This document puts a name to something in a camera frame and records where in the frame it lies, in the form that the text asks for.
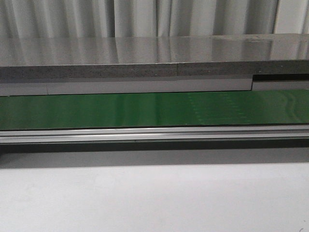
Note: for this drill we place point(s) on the aluminium conveyor side rail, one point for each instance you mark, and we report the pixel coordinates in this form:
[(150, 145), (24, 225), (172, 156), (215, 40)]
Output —
[(164, 133)]

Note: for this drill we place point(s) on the green conveyor belt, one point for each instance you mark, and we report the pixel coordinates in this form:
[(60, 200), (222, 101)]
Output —
[(154, 109)]

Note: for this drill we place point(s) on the white pleated curtain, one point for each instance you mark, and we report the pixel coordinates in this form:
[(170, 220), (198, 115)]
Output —
[(150, 18)]

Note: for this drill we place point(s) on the grey stone countertop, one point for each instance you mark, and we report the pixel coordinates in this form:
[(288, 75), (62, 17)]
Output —
[(65, 59)]

